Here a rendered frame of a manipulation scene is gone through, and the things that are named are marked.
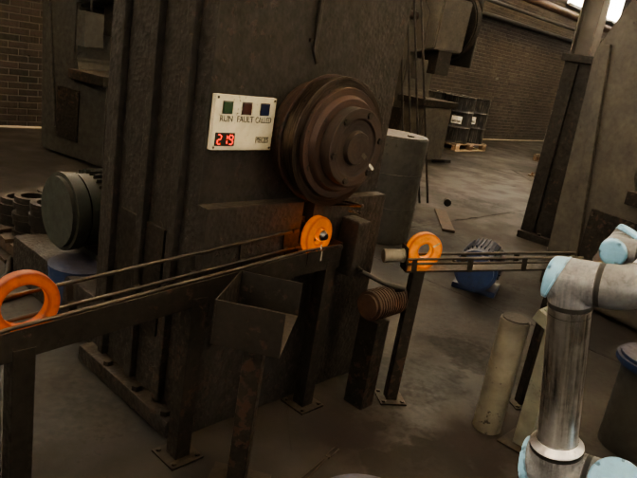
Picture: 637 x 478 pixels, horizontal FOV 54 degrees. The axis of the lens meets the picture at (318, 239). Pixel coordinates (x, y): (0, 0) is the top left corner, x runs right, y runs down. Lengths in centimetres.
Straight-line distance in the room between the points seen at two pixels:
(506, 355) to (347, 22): 145
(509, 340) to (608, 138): 233
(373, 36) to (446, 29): 766
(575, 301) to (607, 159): 299
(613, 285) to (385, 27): 141
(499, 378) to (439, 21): 788
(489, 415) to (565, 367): 102
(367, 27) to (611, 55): 254
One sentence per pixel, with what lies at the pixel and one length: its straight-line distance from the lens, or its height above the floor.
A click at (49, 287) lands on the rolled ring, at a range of 180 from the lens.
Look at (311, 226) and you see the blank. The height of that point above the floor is 80.
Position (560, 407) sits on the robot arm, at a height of 60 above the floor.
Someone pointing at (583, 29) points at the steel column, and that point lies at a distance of 1111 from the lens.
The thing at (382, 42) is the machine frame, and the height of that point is 149.
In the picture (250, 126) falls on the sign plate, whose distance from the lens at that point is 216.
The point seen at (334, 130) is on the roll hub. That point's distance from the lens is 214.
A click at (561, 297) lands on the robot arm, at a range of 175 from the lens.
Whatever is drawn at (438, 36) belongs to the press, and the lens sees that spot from 1009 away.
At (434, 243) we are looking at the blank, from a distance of 264.
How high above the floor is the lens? 142
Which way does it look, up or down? 17 degrees down
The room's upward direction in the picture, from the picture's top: 10 degrees clockwise
